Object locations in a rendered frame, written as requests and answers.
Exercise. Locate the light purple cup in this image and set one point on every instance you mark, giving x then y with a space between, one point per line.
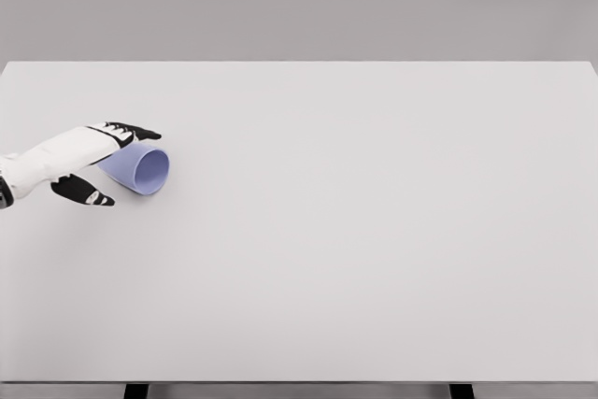
148 170

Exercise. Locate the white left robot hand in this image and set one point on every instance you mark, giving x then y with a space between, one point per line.
81 146

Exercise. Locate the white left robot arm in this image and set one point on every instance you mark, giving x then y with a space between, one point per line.
18 175

